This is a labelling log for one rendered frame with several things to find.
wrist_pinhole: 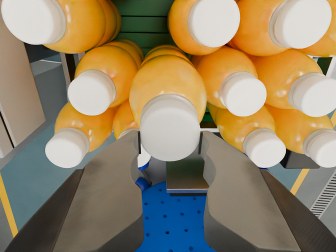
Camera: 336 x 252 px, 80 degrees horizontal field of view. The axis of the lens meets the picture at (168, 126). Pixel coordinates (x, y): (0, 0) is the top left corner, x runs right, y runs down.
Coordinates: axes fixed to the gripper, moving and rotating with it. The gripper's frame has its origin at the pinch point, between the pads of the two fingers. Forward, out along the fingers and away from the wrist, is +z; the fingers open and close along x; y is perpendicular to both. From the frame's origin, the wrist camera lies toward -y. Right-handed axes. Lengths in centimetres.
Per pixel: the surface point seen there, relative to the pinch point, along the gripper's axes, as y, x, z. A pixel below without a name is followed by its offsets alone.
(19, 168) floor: 99, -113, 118
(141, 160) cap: 7.1, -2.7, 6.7
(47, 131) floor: 66, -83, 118
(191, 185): 17.4, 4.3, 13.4
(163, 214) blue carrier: 23.7, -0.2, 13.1
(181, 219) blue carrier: 23.7, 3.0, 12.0
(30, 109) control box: 4.8, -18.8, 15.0
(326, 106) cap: 0.5, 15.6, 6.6
